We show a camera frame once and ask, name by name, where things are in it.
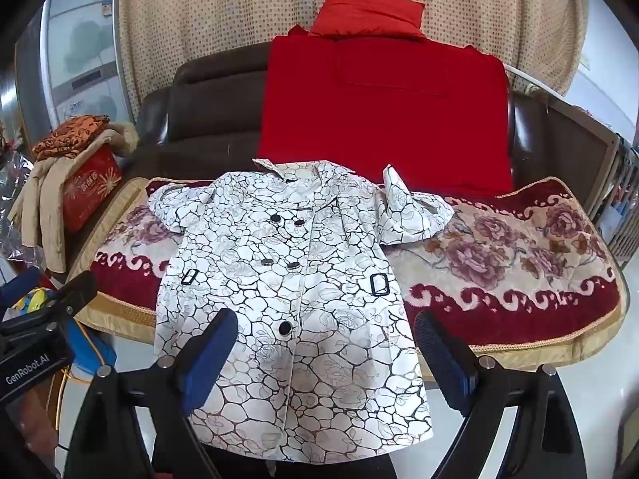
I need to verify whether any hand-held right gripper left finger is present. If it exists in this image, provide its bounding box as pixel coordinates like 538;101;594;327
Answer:
62;308;239;479

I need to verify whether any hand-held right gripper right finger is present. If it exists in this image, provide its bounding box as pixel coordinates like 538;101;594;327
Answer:
413;309;590;479

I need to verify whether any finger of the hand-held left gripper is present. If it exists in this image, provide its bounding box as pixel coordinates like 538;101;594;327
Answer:
47;271;97;317

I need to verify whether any white black-veined coat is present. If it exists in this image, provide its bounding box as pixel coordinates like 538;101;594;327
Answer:
147;158;456;465

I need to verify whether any blue yellow bag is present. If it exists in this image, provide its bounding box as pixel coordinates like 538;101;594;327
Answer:
12;287;118;377

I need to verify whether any red gift box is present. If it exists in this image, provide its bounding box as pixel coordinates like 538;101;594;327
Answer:
61;147;123;234

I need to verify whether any beige jacket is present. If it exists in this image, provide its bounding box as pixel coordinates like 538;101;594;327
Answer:
7;122;139;274

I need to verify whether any red floral sofa blanket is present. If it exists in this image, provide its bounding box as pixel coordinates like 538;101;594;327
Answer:
67;176;629;367

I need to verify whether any clear plastic wrap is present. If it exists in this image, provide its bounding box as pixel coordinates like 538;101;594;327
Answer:
0;120;51;265

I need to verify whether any orange patterned cloth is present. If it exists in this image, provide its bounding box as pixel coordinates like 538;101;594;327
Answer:
32;115;111;162

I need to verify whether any brown leather sofa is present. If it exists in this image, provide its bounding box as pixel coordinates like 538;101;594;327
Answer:
75;42;602;280

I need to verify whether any glass door cabinet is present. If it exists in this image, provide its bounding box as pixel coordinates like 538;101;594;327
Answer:
14;0;135;160

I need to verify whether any red cushion cover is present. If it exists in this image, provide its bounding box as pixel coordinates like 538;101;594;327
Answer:
257;24;515;195

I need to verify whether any red pillow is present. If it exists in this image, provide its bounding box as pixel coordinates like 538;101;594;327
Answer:
308;0;427;41

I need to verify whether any beige dotted curtain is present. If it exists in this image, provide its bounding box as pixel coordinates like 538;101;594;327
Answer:
117;0;590;125

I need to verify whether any orange cable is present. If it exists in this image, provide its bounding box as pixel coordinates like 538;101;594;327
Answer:
52;356;83;435

